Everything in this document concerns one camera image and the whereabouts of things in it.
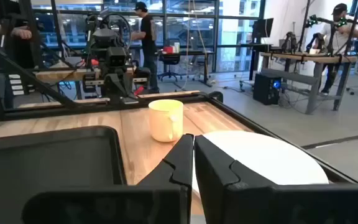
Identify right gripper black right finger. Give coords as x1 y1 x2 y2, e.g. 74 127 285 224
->
194 134 358 224

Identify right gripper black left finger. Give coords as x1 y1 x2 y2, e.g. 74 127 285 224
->
22 133 195 224

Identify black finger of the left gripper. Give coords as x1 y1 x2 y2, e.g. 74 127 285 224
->
116 74 128 98
103 74 117 98

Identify white round plate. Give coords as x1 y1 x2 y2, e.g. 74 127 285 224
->
191 130 329 203

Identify peach ceramic mug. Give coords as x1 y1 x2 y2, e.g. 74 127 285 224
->
148 99 185 143

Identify black plastic serving tray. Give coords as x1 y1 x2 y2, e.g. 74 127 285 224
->
0 125 127 224

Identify person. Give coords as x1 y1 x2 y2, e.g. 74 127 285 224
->
314 2 358 96
131 1 160 94

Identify light wooden table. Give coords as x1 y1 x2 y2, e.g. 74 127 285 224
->
32 67 136 83

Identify black office chair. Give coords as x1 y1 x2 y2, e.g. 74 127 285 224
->
158 52 181 83

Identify black desk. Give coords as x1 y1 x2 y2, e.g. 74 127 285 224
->
158 49 216 88

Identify person's hand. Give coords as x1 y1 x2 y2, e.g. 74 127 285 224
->
10 26 33 40

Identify black computer tower blue light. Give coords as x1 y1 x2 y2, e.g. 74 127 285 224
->
252 72 282 106

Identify black computer monitor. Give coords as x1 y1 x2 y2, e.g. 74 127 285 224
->
252 17 274 40

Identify wooden desk with grey legs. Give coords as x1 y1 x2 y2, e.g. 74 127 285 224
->
259 51 358 115

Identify robot arms with green lights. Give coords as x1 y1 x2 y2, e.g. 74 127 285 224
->
305 14 358 54

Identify hanging beige cable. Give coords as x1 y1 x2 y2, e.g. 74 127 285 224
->
178 0 213 93

